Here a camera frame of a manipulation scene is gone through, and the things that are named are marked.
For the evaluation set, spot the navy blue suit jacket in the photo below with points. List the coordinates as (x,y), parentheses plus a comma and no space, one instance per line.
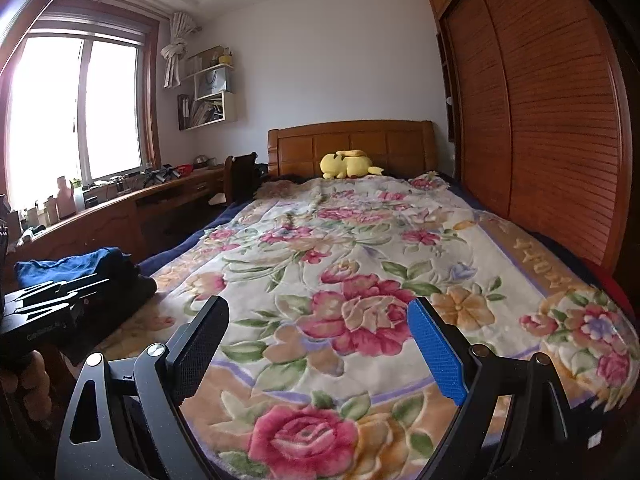
(70,267)

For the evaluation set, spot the yellow plush toy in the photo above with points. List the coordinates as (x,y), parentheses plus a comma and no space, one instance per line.
(348,164)

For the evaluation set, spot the navy blue bed sheet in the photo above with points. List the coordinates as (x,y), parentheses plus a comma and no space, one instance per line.
(154,263)

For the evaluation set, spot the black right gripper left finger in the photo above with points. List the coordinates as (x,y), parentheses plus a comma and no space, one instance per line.
(124,419)

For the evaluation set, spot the black folded clothes pile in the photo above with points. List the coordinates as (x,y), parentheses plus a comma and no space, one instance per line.
(105,298)

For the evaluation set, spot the wooden desk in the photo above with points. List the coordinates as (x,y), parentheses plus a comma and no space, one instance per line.
(141,223)

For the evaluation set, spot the white wall shelf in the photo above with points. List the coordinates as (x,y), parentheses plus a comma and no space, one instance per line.
(207,97)

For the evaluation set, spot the wooden slatted wardrobe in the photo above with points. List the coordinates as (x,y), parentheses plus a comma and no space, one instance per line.
(541,123)

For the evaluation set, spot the floral bed blanket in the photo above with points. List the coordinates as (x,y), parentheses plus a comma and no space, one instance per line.
(318,376)

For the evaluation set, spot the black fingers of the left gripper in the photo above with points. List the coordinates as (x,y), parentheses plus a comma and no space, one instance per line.
(50,310)

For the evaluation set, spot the window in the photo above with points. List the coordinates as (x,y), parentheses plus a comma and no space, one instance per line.
(78,101)

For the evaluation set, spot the wooden bed headboard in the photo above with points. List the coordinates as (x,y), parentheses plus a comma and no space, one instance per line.
(404,148)

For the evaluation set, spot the tied white curtain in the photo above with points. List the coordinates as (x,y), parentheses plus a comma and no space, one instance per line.
(181,28)

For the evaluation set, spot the dark wooden chair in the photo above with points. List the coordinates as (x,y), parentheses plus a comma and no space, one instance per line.
(243,175)

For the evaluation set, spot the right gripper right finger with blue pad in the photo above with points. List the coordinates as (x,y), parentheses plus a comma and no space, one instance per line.
(513,417)

